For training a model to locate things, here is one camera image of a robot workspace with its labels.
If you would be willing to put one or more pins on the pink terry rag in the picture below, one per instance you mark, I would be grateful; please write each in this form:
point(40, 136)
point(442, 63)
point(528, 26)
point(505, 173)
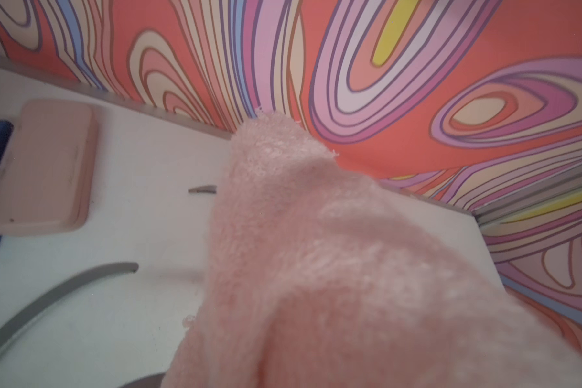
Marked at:
point(314, 278)

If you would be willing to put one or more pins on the orange handled sickle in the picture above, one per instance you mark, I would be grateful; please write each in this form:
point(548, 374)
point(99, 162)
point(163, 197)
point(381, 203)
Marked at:
point(205, 189)

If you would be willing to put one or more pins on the wooden handled sickle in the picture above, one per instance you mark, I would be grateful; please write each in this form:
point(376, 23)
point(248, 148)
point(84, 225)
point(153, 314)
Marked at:
point(19, 323)

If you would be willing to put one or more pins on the pink eraser block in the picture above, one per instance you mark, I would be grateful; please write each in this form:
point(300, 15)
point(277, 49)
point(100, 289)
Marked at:
point(47, 168)

